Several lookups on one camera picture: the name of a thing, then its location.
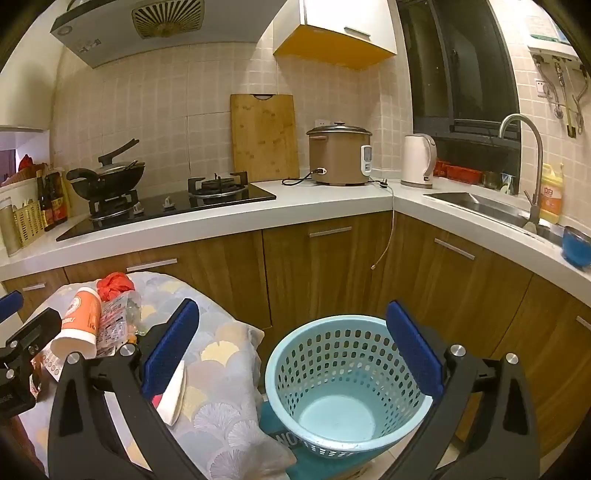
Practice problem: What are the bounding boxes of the metal water heater pipes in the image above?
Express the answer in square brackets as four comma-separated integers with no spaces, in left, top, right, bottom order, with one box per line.
[531,53,588,139]

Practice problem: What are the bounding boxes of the brown rice cooker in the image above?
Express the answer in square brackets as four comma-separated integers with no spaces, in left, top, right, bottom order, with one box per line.
[306,121,373,187]

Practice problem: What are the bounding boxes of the red plastic bag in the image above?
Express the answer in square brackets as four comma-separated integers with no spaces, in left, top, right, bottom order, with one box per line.
[96,272,136,302]

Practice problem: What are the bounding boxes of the polka dot paper wrapper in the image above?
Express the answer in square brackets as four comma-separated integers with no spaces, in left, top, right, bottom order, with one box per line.
[41,352,66,383]

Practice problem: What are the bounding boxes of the white water heater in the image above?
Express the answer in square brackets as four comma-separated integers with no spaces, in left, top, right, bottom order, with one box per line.
[526,18,585,62]

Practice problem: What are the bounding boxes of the fan pattern tablecloth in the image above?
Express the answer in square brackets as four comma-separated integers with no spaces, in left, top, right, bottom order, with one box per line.
[18,271,297,480]

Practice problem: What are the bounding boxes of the grey range hood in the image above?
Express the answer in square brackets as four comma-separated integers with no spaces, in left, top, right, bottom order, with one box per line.
[50,0,303,70]

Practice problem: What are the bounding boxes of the white and yellow wall cabinet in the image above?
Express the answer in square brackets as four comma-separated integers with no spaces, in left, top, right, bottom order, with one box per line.
[272,0,399,71]

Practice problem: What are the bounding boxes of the white power cord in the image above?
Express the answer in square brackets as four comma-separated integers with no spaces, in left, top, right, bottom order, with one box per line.
[369,177,396,271]

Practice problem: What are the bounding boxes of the steel kitchen sink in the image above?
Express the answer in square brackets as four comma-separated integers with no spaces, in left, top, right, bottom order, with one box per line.
[424,191,562,241]

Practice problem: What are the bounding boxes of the steel kitchen faucet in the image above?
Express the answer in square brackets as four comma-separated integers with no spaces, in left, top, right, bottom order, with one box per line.
[499,114,545,234]

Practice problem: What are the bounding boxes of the light blue plastic basket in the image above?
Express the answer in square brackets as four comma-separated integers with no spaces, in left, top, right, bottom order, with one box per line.
[264,315,435,460]

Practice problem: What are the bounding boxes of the white folded paper napkin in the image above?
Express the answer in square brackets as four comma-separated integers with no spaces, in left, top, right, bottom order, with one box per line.
[154,360,187,426]

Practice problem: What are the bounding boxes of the dark sauce bottle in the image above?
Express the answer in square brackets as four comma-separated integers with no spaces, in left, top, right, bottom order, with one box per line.
[36,176,56,232]

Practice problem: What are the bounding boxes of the dark kitchen window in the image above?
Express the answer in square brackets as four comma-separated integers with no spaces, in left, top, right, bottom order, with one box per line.
[397,0,523,149]

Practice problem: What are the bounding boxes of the yellow slotted plastic basket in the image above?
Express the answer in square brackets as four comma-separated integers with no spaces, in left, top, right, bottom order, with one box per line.
[13,203,46,248]

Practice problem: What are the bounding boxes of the red black packet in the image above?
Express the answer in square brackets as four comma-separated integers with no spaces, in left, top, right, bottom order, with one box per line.
[46,169,69,225]

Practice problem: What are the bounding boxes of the orange paper cup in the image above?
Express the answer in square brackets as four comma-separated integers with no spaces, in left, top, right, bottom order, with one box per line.
[50,286,102,359]

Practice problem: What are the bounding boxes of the wooden cutting board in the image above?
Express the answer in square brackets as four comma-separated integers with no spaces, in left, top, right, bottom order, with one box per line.
[230,93,301,184]

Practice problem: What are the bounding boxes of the black glass gas stove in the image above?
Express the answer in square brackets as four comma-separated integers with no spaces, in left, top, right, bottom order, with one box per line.
[55,172,278,243]

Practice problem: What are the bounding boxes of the black rice cooker cord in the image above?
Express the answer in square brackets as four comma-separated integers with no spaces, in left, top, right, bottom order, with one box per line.
[281,168,327,187]

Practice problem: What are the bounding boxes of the white electric kettle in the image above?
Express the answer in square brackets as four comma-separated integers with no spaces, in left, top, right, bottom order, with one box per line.
[400,133,438,189]

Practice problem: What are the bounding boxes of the black wok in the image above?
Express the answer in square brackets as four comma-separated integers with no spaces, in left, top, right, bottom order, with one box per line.
[66,159,147,198]

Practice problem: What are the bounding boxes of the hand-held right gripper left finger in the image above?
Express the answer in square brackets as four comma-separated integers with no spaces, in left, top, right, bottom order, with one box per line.
[47,298,218,480]

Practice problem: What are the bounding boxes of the beige canister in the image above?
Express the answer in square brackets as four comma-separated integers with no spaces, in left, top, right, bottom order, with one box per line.
[0,196,22,257]

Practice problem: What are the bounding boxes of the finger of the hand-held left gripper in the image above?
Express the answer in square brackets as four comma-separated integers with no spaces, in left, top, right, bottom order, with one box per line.
[4,308,62,354]
[0,292,25,325]

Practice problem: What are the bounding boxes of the blue bowl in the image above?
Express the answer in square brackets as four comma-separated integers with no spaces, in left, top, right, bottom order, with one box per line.
[561,225,591,269]

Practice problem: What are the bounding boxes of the clear printed plastic wrapper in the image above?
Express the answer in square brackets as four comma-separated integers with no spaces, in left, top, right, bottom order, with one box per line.
[95,291,145,357]

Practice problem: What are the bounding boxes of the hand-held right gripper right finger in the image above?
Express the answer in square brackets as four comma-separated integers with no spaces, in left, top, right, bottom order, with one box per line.
[383,300,541,480]

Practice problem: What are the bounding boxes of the yellow dish soap bottle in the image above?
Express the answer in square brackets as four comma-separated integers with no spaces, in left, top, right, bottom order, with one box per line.
[539,163,566,225]

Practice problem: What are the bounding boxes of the red plastic container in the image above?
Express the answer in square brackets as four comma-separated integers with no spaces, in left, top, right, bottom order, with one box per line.
[434,161,484,182]

